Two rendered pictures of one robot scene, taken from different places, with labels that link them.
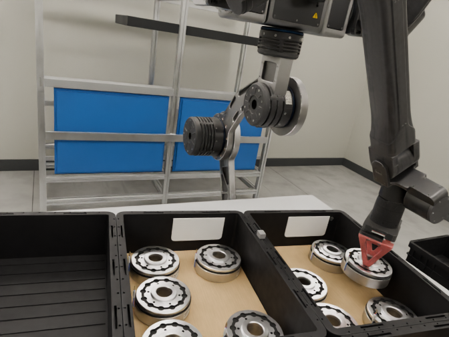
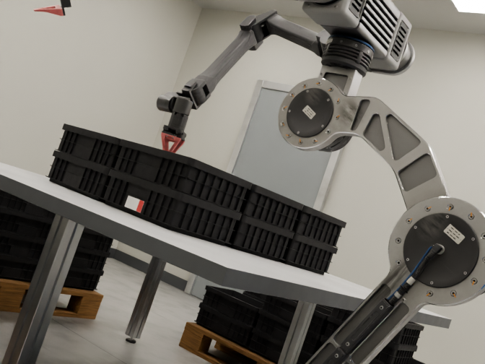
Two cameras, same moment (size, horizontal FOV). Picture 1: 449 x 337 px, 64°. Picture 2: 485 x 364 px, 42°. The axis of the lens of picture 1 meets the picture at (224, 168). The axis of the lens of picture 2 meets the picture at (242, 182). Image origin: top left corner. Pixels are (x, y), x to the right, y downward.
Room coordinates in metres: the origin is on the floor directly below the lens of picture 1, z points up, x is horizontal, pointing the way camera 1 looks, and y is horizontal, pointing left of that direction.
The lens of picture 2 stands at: (2.73, -1.00, 0.80)
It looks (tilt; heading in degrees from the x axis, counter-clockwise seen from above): 3 degrees up; 155
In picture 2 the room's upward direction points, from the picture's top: 19 degrees clockwise
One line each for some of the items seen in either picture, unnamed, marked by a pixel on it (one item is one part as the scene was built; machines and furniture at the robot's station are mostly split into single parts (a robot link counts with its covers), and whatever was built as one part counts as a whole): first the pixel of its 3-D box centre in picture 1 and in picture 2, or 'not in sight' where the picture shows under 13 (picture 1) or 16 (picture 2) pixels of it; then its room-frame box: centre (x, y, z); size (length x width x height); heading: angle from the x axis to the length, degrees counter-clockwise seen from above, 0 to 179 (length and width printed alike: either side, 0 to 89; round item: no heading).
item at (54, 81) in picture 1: (174, 91); not in sight; (2.51, 0.43, 0.91); 1.70 x 0.10 x 0.05; 118
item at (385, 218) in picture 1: (386, 213); (177, 124); (0.69, -0.35, 1.03); 0.10 x 0.07 x 0.07; 151
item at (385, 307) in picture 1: (393, 313); not in sight; (0.59, -0.38, 0.86); 0.05 x 0.05 x 0.01
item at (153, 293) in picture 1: (164, 292); not in sight; (0.54, 0.07, 0.86); 0.05 x 0.05 x 0.01
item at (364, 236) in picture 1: (374, 245); (171, 144); (0.68, -0.34, 0.96); 0.07 x 0.07 x 0.09; 61
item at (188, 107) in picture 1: (220, 136); not in sight; (2.68, 0.07, 0.60); 0.72 x 0.03 x 0.56; 118
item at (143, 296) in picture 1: (164, 294); not in sight; (0.54, 0.07, 0.86); 0.10 x 0.10 x 0.01
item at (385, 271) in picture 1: (368, 262); not in sight; (0.69, -0.35, 0.91); 0.10 x 0.10 x 0.01
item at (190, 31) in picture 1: (204, 33); not in sight; (2.81, 0.31, 1.32); 1.20 x 0.45 x 0.06; 118
